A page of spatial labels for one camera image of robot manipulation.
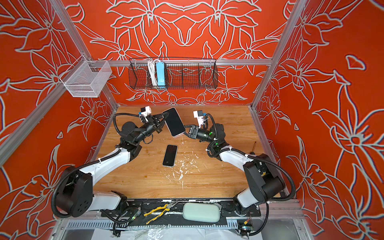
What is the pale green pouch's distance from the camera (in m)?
0.70

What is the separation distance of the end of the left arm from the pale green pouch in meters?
0.41

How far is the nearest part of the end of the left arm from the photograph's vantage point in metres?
0.67
